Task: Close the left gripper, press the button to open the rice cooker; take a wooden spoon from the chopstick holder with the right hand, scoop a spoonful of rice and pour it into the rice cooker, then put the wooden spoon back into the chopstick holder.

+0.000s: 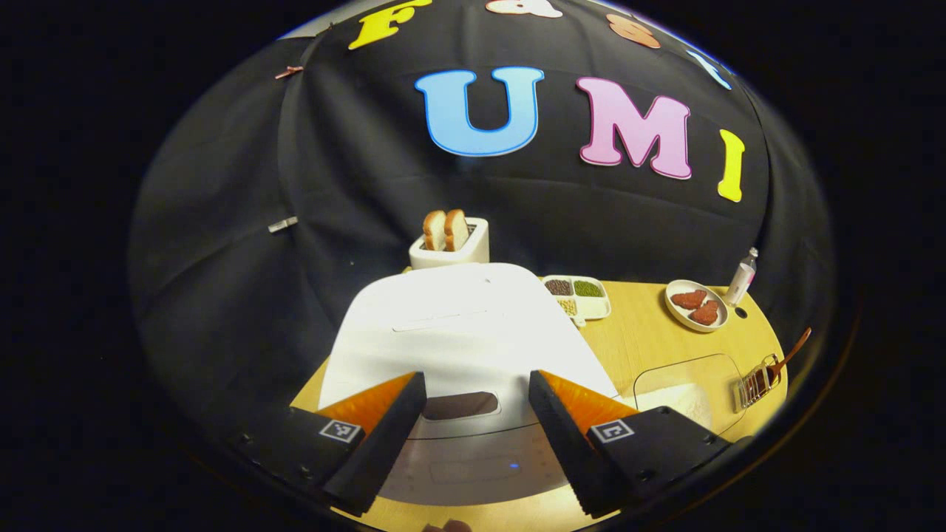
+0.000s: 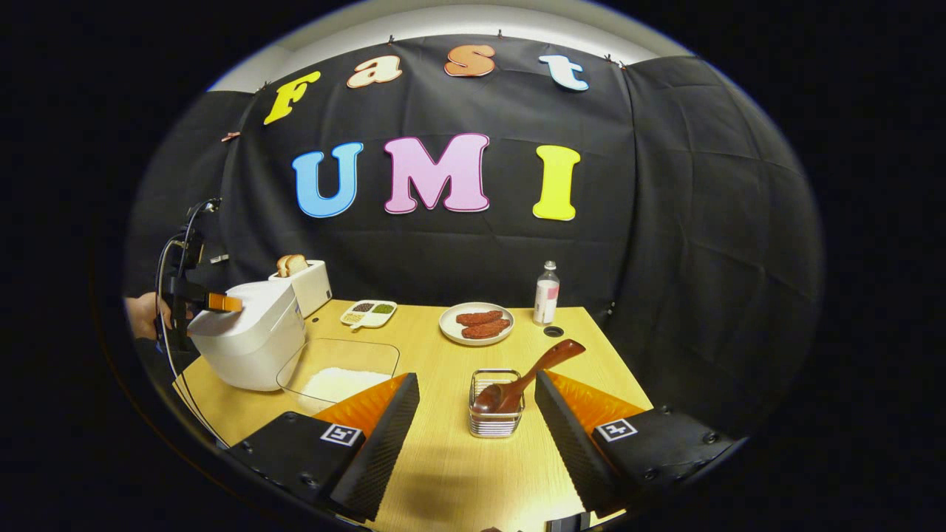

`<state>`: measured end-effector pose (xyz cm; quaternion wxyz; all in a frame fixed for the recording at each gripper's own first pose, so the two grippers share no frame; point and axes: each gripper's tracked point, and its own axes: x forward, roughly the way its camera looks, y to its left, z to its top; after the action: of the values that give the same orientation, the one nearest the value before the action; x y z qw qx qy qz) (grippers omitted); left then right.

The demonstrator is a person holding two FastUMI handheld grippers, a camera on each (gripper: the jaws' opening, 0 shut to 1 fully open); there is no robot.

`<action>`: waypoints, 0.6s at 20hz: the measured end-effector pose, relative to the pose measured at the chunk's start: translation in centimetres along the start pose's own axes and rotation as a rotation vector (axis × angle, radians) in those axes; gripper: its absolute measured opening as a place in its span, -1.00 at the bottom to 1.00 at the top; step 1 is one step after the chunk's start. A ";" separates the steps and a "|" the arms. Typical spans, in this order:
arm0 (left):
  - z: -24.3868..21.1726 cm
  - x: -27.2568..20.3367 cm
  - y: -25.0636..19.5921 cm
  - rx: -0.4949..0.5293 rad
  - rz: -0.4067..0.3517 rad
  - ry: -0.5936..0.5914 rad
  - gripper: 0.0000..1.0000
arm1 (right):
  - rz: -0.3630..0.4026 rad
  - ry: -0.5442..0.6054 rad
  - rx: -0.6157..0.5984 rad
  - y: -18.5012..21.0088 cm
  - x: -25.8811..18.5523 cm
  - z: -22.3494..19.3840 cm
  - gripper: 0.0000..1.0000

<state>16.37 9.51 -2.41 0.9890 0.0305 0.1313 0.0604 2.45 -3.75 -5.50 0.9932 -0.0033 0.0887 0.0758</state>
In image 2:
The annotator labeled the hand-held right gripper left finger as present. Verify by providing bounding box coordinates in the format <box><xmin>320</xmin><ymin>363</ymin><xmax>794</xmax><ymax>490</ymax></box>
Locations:
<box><xmin>222</xmin><ymin>372</ymin><xmax>421</xmax><ymax>522</ymax></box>

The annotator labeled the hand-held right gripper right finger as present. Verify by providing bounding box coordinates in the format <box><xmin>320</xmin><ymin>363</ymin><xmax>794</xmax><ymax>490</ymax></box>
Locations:
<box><xmin>534</xmin><ymin>369</ymin><xmax>740</xmax><ymax>518</ymax></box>

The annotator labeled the white rice cooker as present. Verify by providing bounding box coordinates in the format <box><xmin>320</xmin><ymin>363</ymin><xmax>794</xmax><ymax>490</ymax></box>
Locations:
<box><xmin>186</xmin><ymin>280</ymin><xmax>307</xmax><ymax>392</ymax></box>

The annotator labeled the metal wire chopstick holder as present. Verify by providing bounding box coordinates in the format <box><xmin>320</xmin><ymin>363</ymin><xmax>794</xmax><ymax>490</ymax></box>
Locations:
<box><xmin>469</xmin><ymin>369</ymin><xmax>526</xmax><ymax>439</ymax></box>

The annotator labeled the brown wooden spoon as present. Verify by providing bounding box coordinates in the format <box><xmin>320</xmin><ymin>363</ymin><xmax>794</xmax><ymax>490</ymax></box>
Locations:
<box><xmin>473</xmin><ymin>338</ymin><xmax>587</xmax><ymax>415</ymax></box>

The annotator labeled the white toaster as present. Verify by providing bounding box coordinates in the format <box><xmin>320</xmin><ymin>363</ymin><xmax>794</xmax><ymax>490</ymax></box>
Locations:
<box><xmin>268</xmin><ymin>259</ymin><xmax>333</xmax><ymax>319</ymax></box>

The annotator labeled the clear glass dish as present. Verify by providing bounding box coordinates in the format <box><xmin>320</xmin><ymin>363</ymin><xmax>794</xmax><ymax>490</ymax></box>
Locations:
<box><xmin>276</xmin><ymin>338</ymin><xmax>401</xmax><ymax>415</ymax></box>

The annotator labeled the white divided bean dish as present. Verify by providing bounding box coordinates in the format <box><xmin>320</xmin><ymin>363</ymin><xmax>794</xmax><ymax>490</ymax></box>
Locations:
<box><xmin>340</xmin><ymin>299</ymin><xmax>398</xmax><ymax>331</ymax></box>

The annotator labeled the round white plate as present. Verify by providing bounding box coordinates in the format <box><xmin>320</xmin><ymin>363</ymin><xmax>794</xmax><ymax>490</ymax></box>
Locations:
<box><xmin>439</xmin><ymin>301</ymin><xmax>515</xmax><ymax>347</ymax></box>

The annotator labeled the clear bottle pink label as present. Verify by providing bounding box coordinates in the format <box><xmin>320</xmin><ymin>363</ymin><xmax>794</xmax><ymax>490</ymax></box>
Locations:
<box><xmin>533</xmin><ymin>260</ymin><xmax>561</xmax><ymax>327</ymax></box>

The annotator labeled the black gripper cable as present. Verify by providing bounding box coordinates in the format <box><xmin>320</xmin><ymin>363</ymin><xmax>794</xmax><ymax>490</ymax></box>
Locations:
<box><xmin>154</xmin><ymin>198</ymin><xmax>230</xmax><ymax>448</ymax></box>

